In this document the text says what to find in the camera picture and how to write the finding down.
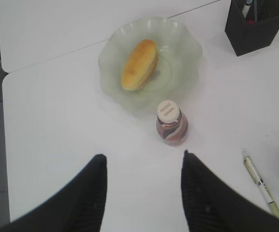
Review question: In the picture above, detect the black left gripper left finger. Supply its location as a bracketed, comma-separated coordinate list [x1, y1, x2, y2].
[0, 154, 107, 232]

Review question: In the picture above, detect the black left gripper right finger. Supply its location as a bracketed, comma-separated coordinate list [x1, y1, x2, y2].
[181, 150, 279, 232]

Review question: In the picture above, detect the beige white click pen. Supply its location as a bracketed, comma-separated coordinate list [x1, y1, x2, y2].
[242, 151, 279, 218]

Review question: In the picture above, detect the brown Nescafe coffee bottle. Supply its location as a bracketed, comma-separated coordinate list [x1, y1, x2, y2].
[156, 100, 189, 146]

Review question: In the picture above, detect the golden bread roll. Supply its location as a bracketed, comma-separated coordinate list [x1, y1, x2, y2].
[120, 40, 158, 91]

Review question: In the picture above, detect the pink pencil sharpener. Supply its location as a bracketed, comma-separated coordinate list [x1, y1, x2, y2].
[247, 19, 255, 25]

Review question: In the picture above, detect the blue clear pen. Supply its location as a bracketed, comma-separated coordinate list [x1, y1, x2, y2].
[241, 0, 252, 19]

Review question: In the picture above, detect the translucent green wavy plate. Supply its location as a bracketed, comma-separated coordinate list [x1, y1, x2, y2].
[98, 16, 202, 115]

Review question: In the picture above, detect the black mesh pen holder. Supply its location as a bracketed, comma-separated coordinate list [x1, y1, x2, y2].
[225, 0, 279, 56]

